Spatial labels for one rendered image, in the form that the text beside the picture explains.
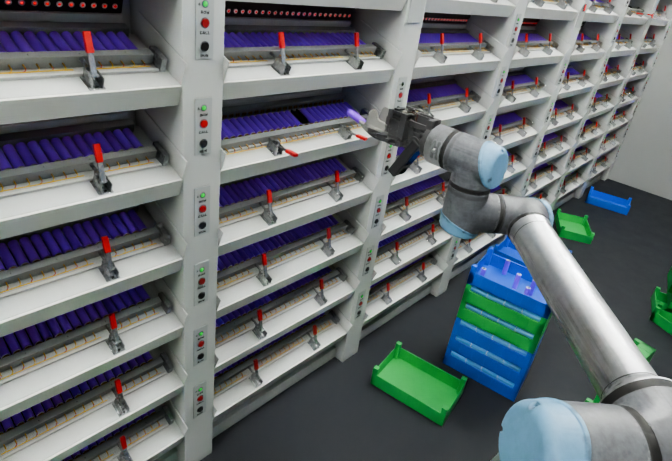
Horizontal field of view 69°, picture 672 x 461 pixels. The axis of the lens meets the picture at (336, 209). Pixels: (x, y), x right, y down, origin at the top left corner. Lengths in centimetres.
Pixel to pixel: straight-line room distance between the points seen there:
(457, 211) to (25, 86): 83
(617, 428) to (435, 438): 122
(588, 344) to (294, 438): 114
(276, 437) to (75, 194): 108
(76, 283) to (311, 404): 103
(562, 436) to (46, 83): 91
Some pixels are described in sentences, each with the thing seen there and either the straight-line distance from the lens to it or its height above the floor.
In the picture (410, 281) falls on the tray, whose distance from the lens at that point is 228.
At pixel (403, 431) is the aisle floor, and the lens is 188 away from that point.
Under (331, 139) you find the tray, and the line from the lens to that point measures 140.
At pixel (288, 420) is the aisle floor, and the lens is 183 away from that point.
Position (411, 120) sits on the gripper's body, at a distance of 116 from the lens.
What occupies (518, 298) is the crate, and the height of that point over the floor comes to 43.
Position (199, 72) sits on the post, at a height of 117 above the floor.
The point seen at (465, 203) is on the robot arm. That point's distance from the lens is 109.
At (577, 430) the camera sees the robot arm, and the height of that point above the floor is 95.
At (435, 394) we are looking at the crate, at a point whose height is 0.
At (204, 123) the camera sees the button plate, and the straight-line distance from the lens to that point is 107.
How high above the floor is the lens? 140
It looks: 26 degrees down
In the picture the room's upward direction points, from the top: 8 degrees clockwise
